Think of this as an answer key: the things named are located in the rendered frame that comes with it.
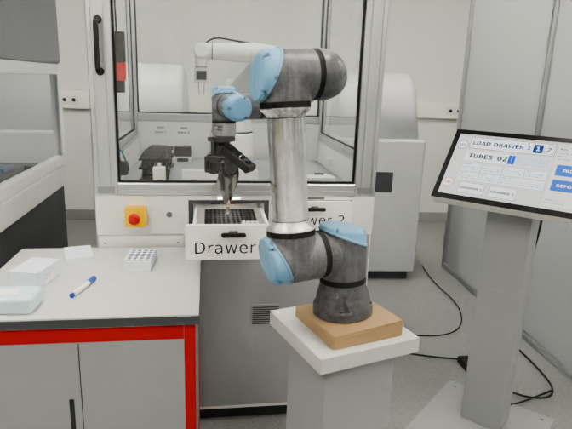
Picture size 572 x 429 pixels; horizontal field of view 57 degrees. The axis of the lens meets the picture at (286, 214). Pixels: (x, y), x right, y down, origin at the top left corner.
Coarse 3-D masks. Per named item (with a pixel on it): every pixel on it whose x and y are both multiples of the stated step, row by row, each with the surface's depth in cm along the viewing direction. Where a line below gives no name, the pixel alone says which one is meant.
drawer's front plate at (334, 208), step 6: (312, 204) 196; (318, 204) 196; (324, 204) 197; (330, 204) 197; (336, 204) 197; (342, 204) 198; (348, 204) 198; (330, 210) 198; (336, 210) 198; (342, 210) 198; (348, 210) 199; (312, 216) 197; (318, 216) 198; (324, 216) 198; (330, 216) 198; (336, 216) 199; (348, 216) 199; (312, 222) 198; (318, 222) 198; (348, 222) 200
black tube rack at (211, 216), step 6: (210, 210) 189; (216, 210) 189; (222, 210) 190; (234, 210) 190; (240, 210) 191; (246, 210) 191; (252, 210) 191; (204, 216) 181; (210, 216) 181; (216, 216) 181; (222, 216) 181; (228, 216) 182; (234, 216) 182; (240, 216) 182; (246, 216) 182; (252, 216) 182; (204, 222) 173; (210, 222) 173; (216, 222) 174; (222, 222) 174; (228, 222) 174; (234, 222) 174; (240, 222) 175
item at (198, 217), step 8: (200, 208) 195; (208, 208) 195; (216, 208) 195; (224, 208) 196; (232, 208) 196; (240, 208) 197; (248, 208) 197; (256, 208) 198; (200, 216) 195; (256, 216) 198; (264, 216) 186
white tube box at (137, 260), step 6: (132, 252) 175; (138, 252) 175; (144, 252) 175; (150, 252) 175; (156, 252) 178; (126, 258) 168; (132, 258) 168; (138, 258) 168; (144, 258) 169; (150, 258) 169; (156, 258) 178; (126, 264) 166; (132, 264) 166; (138, 264) 166; (144, 264) 166; (150, 264) 166; (126, 270) 166; (132, 270) 166; (138, 270) 166; (144, 270) 167; (150, 270) 167
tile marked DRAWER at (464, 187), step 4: (460, 184) 194; (464, 184) 193; (468, 184) 192; (472, 184) 192; (476, 184) 191; (480, 184) 190; (460, 188) 193; (464, 188) 192; (468, 188) 192; (472, 188) 191; (476, 188) 190; (480, 188) 189; (460, 192) 192; (464, 192) 192; (468, 192) 191; (472, 192) 190; (476, 192) 189; (480, 192) 189
